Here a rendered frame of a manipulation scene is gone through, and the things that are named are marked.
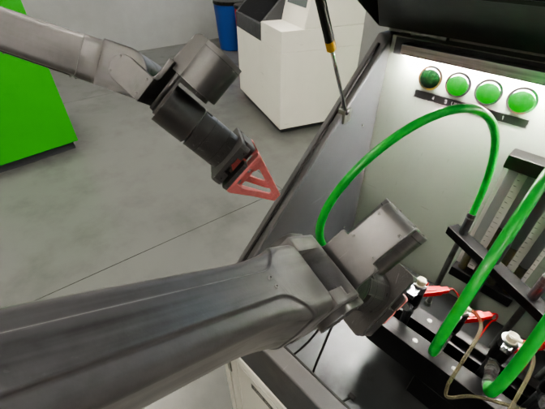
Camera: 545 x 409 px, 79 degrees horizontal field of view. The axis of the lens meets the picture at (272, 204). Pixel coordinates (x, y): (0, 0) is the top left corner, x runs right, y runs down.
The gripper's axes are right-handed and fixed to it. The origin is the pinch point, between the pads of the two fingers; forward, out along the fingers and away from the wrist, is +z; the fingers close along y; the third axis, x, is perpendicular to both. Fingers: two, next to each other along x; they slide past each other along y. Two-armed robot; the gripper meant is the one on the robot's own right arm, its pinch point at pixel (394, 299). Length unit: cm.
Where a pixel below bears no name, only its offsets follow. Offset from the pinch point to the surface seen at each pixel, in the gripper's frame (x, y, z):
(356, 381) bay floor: 3.4, -24.8, 29.0
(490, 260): -5.6, 12.3, -1.9
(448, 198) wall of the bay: 19.8, 21.0, 34.9
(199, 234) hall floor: 154, -84, 87
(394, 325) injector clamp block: 4.7, -8.3, 24.3
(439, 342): -7.4, 0.0, 2.2
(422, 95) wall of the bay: 33, 34, 17
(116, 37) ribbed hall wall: 660, -50, 85
